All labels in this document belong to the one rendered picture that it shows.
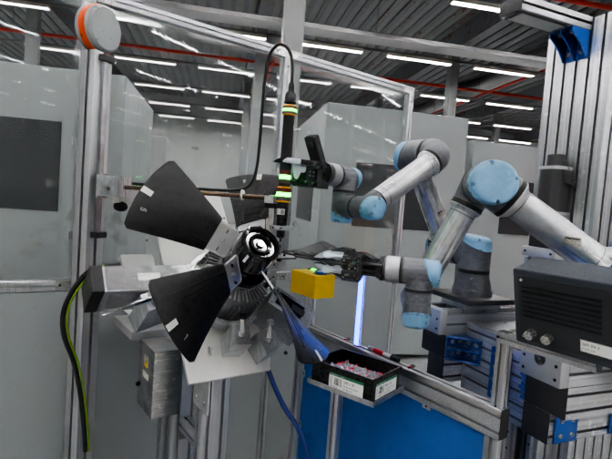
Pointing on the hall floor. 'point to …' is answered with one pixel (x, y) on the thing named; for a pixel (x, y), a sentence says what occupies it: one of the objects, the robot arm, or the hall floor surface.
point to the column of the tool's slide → (86, 253)
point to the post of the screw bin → (334, 426)
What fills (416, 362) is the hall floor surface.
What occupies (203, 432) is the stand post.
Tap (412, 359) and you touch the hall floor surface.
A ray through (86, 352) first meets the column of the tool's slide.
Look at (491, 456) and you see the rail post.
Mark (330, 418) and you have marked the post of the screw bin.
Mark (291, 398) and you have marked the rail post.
